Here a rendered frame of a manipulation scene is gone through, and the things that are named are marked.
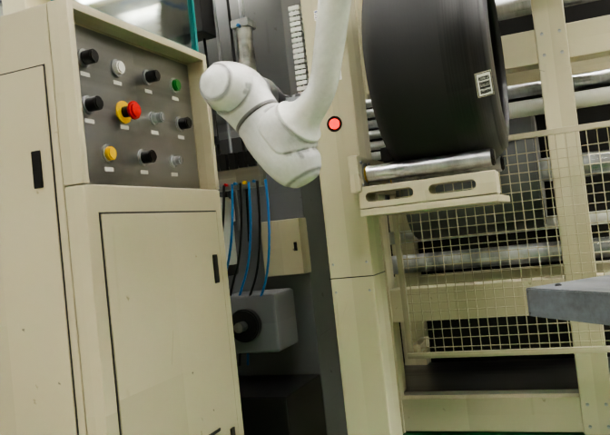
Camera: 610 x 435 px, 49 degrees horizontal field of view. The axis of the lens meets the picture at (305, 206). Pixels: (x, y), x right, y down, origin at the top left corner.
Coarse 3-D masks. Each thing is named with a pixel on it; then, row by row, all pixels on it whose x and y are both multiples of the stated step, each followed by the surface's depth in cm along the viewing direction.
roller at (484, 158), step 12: (432, 156) 176; (444, 156) 174; (456, 156) 173; (468, 156) 171; (480, 156) 170; (492, 156) 169; (372, 168) 181; (384, 168) 179; (396, 168) 178; (408, 168) 177; (420, 168) 176; (432, 168) 175; (444, 168) 174; (456, 168) 173; (468, 168) 173; (372, 180) 182
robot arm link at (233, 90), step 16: (224, 64) 127; (240, 64) 130; (208, 80) 127; (224, 80) 126; (240, 80) 127; (256, 80) 131; (208, 96) 127; (224, 96) 126; (240, 96) 128; (256, 96) 129; (272, 96) 132; (224, 112) 131; (240, 112) 129
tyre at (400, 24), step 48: (384, 0) 168; (432, 0) 162; (480, 0) 162; (384, 48) 165; (432, 48) 161; (480, 48) 160; (384, 96) 168; (432, 96) 164; (432, 144) 173; (480, 144) 172
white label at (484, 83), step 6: (486, 72) 160; (480, 78) 160; (486, 78) 160; (480, 84) 161; (486, 84) 161; (492, 84) 161; (480, 90) 161; (486, 90) 162; (492, 90) 162; (480, 96) 162
